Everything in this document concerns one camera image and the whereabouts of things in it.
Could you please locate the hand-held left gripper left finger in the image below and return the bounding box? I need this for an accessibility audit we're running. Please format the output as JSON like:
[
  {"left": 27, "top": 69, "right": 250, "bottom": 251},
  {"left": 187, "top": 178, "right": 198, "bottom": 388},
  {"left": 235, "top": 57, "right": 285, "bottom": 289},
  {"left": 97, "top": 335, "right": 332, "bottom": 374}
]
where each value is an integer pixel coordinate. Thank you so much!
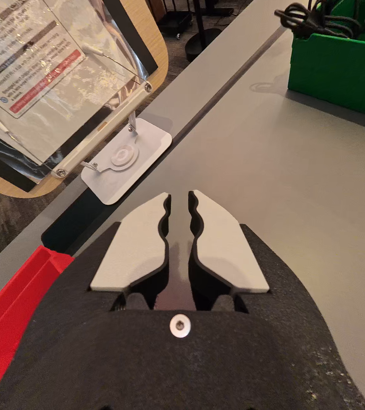
[{"left": 90, "top": 192, "right": 172, "bottom": 311}]

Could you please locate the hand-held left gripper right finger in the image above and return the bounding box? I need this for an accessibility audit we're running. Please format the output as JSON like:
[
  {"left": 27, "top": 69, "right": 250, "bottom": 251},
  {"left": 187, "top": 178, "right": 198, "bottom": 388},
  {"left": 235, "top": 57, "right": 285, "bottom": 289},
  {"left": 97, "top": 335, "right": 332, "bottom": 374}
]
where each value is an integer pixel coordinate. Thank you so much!
[{"left": 187, "top": 190, "right": 270, "bottom": 312}]

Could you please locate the red plastic bin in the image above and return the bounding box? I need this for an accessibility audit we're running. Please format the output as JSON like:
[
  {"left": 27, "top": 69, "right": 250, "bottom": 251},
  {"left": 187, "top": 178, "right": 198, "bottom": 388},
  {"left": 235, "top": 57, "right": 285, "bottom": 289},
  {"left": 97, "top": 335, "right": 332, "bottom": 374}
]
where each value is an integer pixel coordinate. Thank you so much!
[{"left": 0, "top": 245, "right": 75, "bottom": 407}]

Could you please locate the green plastic bin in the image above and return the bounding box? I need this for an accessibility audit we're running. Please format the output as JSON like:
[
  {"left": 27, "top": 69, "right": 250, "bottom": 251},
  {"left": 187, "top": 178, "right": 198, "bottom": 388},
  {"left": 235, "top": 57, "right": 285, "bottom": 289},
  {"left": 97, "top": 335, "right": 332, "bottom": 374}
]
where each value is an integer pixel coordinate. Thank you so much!
[{"left": 288, "top": 0, "right": 365, "bottom": 120}]

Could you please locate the black cable bundle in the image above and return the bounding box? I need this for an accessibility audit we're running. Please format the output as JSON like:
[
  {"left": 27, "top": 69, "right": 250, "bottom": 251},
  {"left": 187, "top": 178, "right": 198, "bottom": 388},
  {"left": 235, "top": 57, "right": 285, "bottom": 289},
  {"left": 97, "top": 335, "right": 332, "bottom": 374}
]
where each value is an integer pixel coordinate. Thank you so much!
[{"left": 274, "top": 3, "right": 362, "bottom": 39}]

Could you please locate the white sign stand base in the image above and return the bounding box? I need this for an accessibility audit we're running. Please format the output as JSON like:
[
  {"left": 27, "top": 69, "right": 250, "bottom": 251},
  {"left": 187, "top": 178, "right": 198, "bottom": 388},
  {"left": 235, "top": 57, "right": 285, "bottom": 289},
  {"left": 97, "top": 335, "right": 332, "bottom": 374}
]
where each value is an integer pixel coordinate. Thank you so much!
[{"left": 81, "top": 118, "right": 173, "bottom": 205}]

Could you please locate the wooden instruction sign board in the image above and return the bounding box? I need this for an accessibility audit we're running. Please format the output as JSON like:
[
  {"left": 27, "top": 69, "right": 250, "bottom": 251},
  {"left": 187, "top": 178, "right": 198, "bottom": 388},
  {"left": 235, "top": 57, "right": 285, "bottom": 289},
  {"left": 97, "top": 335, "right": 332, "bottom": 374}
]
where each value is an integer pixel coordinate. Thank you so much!
[{"left": 0, "top": 0, "right": 169, "bottom": 198}]

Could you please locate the black floor stand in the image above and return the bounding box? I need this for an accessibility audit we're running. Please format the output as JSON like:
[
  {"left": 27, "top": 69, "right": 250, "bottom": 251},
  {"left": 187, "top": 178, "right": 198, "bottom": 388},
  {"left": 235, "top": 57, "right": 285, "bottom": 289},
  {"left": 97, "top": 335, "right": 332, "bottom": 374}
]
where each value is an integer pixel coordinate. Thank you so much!
[{"left": 185, "top": 0, "right": 223, "bottom": 63}]

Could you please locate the black rolling cart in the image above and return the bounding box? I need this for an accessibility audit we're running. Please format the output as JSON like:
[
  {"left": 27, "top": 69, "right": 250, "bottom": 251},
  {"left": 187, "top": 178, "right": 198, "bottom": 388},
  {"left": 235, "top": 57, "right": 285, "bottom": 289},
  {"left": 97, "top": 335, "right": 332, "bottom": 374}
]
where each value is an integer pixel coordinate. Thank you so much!
[{"left": 158, "top": 0, "right": 193, "bottom": 37}]

